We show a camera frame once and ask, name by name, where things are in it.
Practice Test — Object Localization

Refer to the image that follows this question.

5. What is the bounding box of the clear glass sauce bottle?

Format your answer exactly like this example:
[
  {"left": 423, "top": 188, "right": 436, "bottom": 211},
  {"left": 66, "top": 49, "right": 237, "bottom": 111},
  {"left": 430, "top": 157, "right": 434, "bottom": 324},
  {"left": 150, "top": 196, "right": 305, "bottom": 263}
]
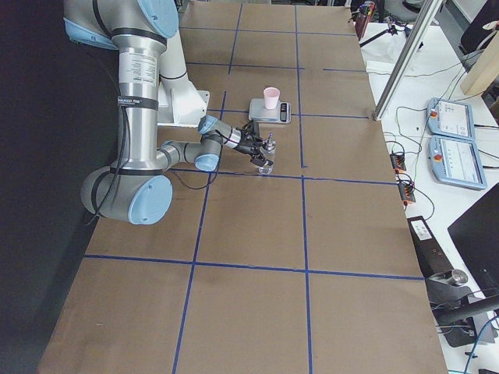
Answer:
[{"left": 258, "top": 132, "right": 277, "bottom": 175}]

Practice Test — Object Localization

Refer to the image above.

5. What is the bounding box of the black tripod rod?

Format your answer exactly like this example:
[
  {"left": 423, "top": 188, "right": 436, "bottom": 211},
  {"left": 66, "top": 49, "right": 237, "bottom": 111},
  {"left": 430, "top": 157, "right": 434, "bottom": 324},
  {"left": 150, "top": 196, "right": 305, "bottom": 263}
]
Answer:
[{"left": 359, "top": 23, "right": 410, "bottom": 48}]

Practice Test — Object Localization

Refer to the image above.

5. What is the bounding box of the black box with white label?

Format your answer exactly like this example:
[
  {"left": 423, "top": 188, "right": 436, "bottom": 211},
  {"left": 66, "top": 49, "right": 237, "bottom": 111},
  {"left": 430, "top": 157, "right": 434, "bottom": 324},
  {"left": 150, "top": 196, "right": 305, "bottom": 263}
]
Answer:
[{"left": 407, "top": 216, "right": 454, "bottom": 278}]

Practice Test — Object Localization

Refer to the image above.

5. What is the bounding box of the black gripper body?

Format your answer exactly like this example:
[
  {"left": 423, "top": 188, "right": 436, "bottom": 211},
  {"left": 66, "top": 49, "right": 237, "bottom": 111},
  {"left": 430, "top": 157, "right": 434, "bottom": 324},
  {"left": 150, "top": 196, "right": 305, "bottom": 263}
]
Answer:
[{"left": 234, "top": 120, "right": 261, "bottom": 156}]

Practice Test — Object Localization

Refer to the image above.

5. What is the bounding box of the far orange connector box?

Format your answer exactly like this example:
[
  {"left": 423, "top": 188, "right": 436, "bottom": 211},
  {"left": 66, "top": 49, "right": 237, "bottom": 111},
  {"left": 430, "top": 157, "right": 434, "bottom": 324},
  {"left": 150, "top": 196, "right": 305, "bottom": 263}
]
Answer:
[{"left": 390, "top": 153, "right": 406, "bottom": 174}]

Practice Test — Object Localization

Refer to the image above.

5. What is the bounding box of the blue teach pendant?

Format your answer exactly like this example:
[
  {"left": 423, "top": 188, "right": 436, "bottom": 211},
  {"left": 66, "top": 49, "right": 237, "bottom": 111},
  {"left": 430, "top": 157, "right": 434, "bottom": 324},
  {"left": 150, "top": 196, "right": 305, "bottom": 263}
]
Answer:
[
  {"left": 429, "top": 136, "right": 487, "bottom": 190},
  {"left": 426, "top": 97, "right": 476, "bottom": 140}
]

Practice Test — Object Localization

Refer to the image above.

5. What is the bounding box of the black camera stand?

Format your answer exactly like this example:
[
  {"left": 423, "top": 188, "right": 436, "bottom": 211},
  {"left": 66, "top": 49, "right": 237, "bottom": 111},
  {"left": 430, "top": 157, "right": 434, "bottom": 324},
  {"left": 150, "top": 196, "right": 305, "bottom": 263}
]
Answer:
[{"left": 425, "top": 269, "right": 498, "bottom": 348}]

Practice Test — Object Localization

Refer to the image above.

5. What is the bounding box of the aluminium frame post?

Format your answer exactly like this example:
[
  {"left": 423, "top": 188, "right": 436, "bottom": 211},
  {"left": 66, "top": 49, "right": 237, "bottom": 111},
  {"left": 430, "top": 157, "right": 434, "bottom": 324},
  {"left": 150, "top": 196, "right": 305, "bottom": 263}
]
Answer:
[{"left": 373, "top": 0, "right": 443, "bottom": 121}]

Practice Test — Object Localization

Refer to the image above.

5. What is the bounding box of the near blue teach pendant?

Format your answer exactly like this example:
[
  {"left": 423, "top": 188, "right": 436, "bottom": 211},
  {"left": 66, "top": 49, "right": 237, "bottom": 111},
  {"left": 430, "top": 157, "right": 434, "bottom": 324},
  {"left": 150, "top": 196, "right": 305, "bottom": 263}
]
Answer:
[{"left": 429, "top": 136, "right": 487, "bottom": 190}]

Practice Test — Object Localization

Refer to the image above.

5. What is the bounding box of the orange connector box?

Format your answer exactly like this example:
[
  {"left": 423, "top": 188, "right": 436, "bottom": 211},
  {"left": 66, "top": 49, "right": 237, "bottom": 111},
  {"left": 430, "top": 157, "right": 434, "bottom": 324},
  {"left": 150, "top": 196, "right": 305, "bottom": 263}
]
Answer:
[
  {"left": 390, "top": 153, "right": 406, "bottom": 174},
  {"left": 398, "top": 180, "right": 416, "bottom": 206}
]

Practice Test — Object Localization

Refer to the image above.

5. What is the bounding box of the black monitor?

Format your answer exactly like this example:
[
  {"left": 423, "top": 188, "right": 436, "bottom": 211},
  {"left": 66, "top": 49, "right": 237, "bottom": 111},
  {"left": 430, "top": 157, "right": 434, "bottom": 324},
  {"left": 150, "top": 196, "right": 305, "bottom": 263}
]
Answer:
[{"left": 448, "top": 185, "right": 498, "bottom": 296}]

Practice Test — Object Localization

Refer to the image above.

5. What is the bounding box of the near orange connector box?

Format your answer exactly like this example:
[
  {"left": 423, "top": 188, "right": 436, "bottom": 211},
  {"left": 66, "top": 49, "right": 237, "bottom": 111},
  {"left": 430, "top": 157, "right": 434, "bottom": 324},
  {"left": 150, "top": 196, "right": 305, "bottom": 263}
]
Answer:
[{"left": 398, "top": 180, "right": 416, "bottom": 206}]

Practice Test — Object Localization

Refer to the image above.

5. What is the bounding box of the wooden board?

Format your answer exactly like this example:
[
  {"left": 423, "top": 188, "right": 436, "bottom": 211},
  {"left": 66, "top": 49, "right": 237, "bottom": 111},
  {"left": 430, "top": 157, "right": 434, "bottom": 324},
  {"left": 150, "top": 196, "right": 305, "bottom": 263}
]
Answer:
[{"left": 461, "top": 34, "right": 499, "bottom": 96}]

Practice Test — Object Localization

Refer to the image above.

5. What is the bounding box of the silver digital kitchen scale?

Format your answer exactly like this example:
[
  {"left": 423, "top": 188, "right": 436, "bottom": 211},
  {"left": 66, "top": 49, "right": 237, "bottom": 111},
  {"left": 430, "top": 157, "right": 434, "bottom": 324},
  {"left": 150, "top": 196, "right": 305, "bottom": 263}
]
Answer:
[{"left": 249, "top": 98, "right": 291, "bottom": 124}]

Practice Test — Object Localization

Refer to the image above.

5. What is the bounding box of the pink plastic cup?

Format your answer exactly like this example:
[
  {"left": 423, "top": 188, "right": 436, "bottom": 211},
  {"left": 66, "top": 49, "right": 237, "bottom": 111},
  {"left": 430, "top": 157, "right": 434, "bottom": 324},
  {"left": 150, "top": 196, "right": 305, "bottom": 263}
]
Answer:
[{"left": 263, "top": 86, "right": 281, "bottom": 110}]

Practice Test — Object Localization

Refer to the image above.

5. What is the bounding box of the black control cabinet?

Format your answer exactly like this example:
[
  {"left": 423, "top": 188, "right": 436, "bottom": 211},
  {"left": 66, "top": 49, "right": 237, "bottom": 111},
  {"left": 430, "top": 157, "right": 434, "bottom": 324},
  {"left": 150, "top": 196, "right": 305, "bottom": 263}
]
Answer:
[{"left": 1, "top": 1, "right": 118, "bottom": 373}]

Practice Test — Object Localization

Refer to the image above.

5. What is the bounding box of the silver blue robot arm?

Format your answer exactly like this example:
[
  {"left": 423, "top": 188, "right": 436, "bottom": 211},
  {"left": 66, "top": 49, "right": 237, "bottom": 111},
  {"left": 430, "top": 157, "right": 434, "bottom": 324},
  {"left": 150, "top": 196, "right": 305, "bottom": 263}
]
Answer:
[{"left": 64, "top": 1, "right": 272, "bottom": 225}]

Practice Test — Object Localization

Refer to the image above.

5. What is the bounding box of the far blue teach pendant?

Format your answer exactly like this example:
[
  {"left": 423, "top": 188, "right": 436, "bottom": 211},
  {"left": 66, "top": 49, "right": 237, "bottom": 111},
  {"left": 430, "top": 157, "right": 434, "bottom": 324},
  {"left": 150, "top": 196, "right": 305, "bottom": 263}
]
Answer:
[{"left": 426, "top": 97, "right": 476, "bottom": 140}]

